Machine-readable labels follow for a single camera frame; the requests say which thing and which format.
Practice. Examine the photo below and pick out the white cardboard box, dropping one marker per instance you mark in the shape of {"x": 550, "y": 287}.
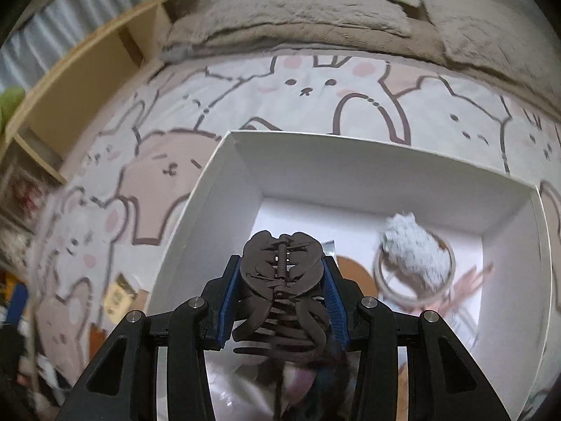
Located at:
{"x": 350, "y": 175}

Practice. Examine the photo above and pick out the textured beige pillow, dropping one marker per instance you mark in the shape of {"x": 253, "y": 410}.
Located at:
{"x": 307, "y": 8}
{"x": 482, "y": 30}

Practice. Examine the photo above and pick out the brown round pad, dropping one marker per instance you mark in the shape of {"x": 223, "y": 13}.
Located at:
{"x": 353, "y": 272}

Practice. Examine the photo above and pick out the framed picture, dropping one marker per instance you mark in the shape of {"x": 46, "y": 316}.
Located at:
{"x": 26, "y": 188}

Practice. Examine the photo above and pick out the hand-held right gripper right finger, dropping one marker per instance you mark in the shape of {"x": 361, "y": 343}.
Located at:
{"x": 335, "y": 309}

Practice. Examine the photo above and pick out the pink sticks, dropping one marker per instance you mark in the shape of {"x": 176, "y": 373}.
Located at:
{"x": 471, "y": 278}

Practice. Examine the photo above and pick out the green plush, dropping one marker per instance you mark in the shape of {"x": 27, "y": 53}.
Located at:
{"x": 11, "y": 105}

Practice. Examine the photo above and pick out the pale blue curtain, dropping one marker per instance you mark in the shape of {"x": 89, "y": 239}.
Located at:
{"x": 52, "y": 22}

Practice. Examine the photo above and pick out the small cream yellow box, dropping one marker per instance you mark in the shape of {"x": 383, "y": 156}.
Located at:
{"x": 117, "y": 297}

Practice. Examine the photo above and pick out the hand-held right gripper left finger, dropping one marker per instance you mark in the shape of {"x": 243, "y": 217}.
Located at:
{"x": 228, "y": 305}

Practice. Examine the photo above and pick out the wooden bedside shelf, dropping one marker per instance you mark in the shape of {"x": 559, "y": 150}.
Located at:
{"x": 87, "y": 74}

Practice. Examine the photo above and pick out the beige duvet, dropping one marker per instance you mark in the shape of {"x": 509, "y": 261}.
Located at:
{"x": 210, "y": 39}

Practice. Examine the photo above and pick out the grey fluffy scrunchie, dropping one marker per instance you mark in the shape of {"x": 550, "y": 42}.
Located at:
{"x": 412, "y": 245}

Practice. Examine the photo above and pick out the brown hair claw clip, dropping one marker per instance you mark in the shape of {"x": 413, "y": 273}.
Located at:
{"x": 280, "y": 280}

